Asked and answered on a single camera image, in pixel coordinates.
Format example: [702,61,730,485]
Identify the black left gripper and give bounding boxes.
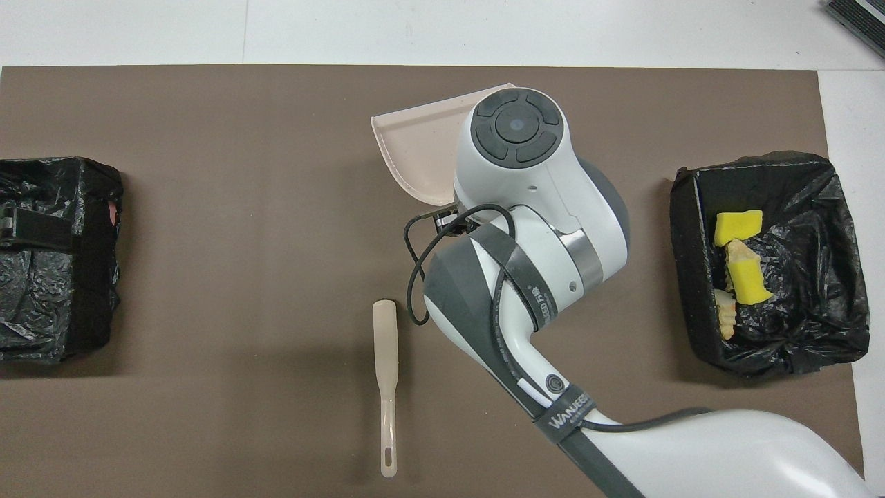
[0,207,73,251]

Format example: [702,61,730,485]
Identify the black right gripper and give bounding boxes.
[434,205,478,234]

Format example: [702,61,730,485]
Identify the beige plastic dustpan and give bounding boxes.
[371,83,516,207]

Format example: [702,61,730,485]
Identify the beige hand brush black bristles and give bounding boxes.
[373,299,400,479]

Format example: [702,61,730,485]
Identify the curved yellow sponge piece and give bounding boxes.
[714,210,764,248]

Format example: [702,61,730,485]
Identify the thick beige sponge chunk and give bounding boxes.
[725,239,761,268]

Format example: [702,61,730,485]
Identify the pale beige sponge chunk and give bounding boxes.
[714,289,738,341]

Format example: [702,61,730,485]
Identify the yellow green scouring sponge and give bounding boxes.
[729,259,774,306]

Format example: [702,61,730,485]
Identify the black bag lined bin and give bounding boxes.
[669,150,872,380]
[0,157,125,365]

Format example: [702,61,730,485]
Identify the brown paper table mat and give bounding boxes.
[0,64,866,498]

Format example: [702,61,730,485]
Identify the dark ribbed panel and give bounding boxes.
[821,0,885,59]

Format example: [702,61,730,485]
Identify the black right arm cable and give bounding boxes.
[404,203,713,433]

